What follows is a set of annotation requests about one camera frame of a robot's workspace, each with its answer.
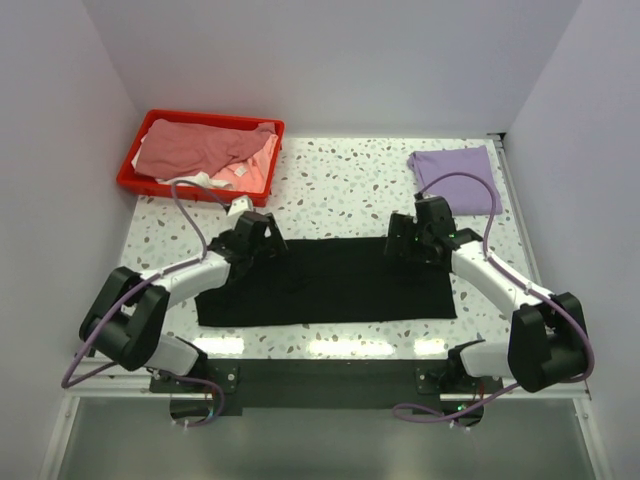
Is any black t shirt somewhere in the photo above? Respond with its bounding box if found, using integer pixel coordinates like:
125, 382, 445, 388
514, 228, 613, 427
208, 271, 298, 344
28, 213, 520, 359
195, 237, 456, 328

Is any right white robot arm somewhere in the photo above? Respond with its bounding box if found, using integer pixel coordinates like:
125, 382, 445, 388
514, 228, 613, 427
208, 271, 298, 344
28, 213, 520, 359
384, 197, 595, 393

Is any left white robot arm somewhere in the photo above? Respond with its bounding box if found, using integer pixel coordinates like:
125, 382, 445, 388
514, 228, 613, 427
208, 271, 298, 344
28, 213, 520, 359
74, 211, 288, 392

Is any folded lavender t shirt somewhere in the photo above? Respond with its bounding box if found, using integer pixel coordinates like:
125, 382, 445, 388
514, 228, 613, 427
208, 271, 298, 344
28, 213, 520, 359
407, 146, 503, 216

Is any light pink t shirt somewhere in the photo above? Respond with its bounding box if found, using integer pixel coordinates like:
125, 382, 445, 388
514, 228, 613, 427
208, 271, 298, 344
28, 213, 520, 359
210, 135, 278, 193

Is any dusty pink t shirt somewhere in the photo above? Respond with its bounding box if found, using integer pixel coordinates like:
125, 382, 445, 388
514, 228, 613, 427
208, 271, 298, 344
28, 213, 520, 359
134, 119, 276, 180

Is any red plastic bin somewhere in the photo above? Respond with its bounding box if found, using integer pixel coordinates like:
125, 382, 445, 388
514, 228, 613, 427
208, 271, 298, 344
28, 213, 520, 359
117, 109, 285, 207

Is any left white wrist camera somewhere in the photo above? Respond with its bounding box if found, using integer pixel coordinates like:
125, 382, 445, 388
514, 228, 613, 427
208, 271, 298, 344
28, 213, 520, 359
227, 195, 254, 218

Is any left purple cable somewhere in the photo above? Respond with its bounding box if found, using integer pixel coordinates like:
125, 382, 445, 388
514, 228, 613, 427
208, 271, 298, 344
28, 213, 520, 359
60, 178, 239, 429

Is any purple cable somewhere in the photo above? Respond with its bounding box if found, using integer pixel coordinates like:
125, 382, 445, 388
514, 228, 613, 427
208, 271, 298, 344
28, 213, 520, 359
60, 178, 239, 429
392, 172, 597, 426

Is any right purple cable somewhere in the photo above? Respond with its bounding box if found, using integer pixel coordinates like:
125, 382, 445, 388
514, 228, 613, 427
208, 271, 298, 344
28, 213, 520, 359
392, 172, 597, 426

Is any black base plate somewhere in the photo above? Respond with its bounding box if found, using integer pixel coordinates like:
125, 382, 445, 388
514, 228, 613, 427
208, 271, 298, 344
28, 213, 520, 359
148, 357, 501, 426

